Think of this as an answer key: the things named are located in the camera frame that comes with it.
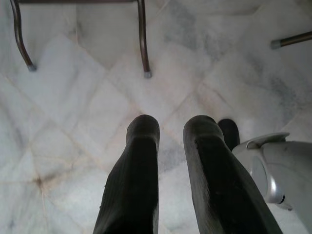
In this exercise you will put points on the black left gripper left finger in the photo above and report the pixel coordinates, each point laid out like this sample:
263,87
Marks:
136,175

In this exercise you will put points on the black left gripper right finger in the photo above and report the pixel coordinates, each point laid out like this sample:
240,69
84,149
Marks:
219,185

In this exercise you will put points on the brown metal leg grey tip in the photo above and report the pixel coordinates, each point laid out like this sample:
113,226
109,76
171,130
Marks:
292,41

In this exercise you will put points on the brown metal chair frame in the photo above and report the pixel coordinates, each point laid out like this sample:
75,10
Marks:
142,36

